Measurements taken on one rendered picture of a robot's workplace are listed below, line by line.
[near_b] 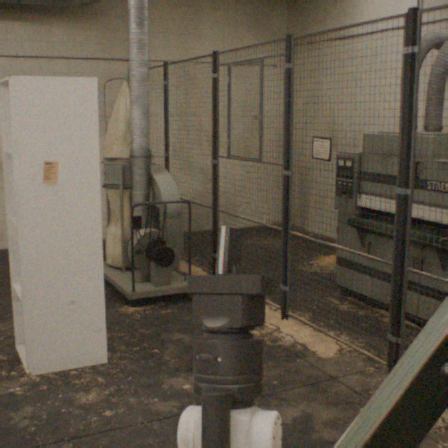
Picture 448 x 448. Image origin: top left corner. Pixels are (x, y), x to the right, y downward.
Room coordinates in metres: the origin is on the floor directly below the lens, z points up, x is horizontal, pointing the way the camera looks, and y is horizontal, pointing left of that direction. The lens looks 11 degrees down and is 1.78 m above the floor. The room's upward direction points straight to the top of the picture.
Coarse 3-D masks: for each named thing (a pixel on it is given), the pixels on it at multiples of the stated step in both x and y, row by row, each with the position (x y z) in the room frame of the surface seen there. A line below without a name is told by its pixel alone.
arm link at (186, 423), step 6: (192, 408) 0.69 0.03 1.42; (198, 408) 0.69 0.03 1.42; (186, 414) 0.68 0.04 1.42; (192, 414) 0.68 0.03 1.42; (180, 420) 0.68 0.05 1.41; (186, 420) 0.67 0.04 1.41; (192, 420) 0.67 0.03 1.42; (180, 426) 0.67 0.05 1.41; (186, 426) 0.67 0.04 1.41; (192, 426) 0.67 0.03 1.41; (180, 432) 0.67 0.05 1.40; (186, 432) 0.66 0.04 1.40; (192, 432) 0.66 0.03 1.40; (180, 438) 0.66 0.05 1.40; (186, 438) 0.66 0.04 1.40; (192, 438) 0.66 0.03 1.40; (180, 444) 0.66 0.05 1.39; (186, 444) 0.66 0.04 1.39; (192, 444) 0.66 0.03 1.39
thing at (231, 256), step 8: (224, 232) 0.74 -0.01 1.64; (232, 232) 0.74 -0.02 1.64; (224, 240) 0.73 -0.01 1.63; (232, 240) 0.74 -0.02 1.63; (224, 248) 0.73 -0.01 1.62; (232, 248) 0.73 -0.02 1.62; (224, 256) 0.73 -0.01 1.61; (232, 256) 0.73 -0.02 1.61; (240, 256) 0.74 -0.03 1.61; (224, 264) 0.72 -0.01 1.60; (232, 264) 0.73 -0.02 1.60; (240, 264) 0.74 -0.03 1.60; (224, 272) 0.72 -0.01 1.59; (232, 272) 0.72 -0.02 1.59; (240, 272) 0.73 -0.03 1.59
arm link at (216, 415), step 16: (208, 384) 0.66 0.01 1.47; (224, 384) 0.66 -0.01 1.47; (240, 384) 0.66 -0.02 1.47; (256, 384) 0.67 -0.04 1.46; (208, 400) 0.63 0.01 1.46; (224, 400) 0.63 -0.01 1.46; (240, 400) 0.66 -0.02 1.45; (208, 416) 0.63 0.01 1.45; (224, 416) 0.63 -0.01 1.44; (240, 416) 0.65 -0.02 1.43; (256, 416) 0.66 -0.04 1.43; (272, 416) 0.66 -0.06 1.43; (208, 432) 0.62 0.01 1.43; (224, 432) 0.62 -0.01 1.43; (240, 432) 0.64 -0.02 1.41; (256, 432) 0.64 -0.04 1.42; (272, 432) 0.64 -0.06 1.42
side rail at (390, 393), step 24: (432, 336) 1.02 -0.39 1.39; (408, 360) 1.02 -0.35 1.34; (432, 360) 1.00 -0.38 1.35; (384, 384) 1.03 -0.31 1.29; (408, 384) 0.98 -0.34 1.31; (432, 384) 1.00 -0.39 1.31; (384, 408) 0.98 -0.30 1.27; (408, 408) 0.98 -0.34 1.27; (432, 408) 1.00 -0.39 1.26; (360, 432) 0.98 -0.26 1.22; (384, 432) 0.97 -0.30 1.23; (408, 432) 0.99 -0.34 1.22
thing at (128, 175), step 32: (128, 96) 6.41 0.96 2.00; (128, 128) 6.30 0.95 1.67; (128, 160) 6.24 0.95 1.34; (128, 192) 6.25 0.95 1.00; (160, 192) 5.95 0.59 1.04; (128, 224) 6.26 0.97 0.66; (160, 224) 6.03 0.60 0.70; (128, 256) 5.88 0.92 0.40; (160, 256) 5.54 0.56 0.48; (128, 288) 5.55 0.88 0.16; (160, 288) 5.55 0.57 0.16
